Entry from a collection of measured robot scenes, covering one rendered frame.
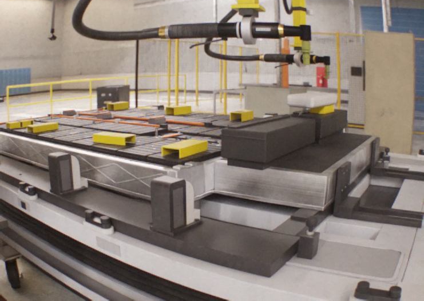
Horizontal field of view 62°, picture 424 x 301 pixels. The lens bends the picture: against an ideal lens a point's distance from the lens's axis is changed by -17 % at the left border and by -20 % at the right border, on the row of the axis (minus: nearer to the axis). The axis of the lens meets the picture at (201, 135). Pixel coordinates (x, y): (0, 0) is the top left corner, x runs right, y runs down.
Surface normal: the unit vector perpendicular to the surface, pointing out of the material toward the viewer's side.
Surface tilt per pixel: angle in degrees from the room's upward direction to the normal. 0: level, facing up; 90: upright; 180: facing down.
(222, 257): 90
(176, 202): 90
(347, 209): 90
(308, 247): 90
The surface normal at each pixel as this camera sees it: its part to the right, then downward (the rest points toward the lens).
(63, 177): 0.81, 0.09
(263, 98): -0.58, 0.13
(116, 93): -0.12, 0.15
